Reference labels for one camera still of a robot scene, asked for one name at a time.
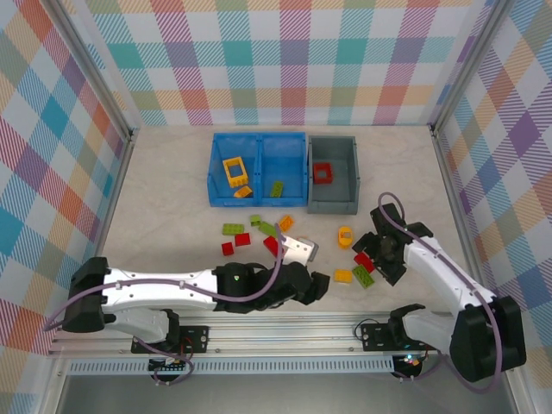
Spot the red long brick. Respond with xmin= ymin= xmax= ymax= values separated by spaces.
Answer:
xmin=263 ymin=235 xmax=284 ymax=258
xmin=353 ymin=252 xmax=376 ymax=273

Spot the gray plastic bin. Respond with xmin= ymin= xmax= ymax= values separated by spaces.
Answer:
xmin=306 ymin=135 xmax=361 ymax=216

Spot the red window frame brick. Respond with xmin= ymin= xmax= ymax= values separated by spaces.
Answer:
xmin=312 ymin=162 xmax=336 ymax=185

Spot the yellow window frame brick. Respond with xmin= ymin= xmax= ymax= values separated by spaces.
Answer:
xmin=222 ymin=157 xmax=252 ymax=189

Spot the blue two-compartment plastic bin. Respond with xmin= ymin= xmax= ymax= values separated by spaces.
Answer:
xmin=206 ymin=131 xmax=311 ymax=209

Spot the small LED circuit board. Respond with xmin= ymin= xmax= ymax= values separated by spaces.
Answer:
xmin=394 ymin=352 xmax=424 ymax=368

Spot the black connector board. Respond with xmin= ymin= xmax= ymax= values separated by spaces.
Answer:
xmin=147 ymin=355 xmax=193 ymax=375

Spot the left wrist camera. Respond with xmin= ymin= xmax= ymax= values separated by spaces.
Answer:
xmin=282 ymin=235 xmax=321 ymax=265

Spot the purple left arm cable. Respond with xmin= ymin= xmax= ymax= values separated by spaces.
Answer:
xmin=42 ymin=223 xmax=286 ymax=387

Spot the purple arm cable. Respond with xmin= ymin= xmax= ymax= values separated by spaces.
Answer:
xmin=377 ymin=191 xmax=505 ymax=393
xmin=42 ymin=223 xmax=286 ymax=387

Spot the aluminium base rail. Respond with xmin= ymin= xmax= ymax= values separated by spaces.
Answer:
xmin=47 ymin=306 xmax=524 ymax=358

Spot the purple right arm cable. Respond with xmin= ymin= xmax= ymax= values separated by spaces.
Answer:
xmin=377 ymin=191 xmax=505 ymax=393

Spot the slotted cable duct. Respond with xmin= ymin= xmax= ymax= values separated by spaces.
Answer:
xmin=67 ymin=360 xmax=396 ymax=376

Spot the aluminium frame post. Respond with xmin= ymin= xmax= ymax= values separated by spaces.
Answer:
xmin=426 ymin=0 xmax=510 ymax=135
xmin=50 ymin=0 xmax=141 ymax=143

